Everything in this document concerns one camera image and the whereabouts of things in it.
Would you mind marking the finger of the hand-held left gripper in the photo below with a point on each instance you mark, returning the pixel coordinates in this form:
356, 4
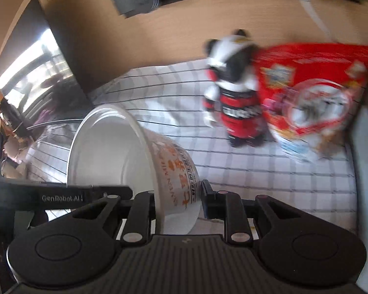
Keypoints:
112, 192

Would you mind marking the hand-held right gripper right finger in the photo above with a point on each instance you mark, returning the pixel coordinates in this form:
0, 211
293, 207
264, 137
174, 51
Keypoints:
209, 203

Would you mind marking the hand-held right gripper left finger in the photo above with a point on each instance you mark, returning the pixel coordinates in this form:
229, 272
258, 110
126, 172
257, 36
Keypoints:
142, 209

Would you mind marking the printed paper noodle bowl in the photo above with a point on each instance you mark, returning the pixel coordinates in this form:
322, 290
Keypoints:
110, 156

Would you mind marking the checkered tablecloth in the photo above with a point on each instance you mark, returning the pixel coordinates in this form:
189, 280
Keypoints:
178, 110

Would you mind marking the panda figure toy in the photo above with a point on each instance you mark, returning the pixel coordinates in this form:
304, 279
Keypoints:
237, 104

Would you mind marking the black glossy panel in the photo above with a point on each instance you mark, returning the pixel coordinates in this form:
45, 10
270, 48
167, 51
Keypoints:
46, 52

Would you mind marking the red snack bag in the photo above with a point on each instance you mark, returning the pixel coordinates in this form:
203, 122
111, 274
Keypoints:
312, 98

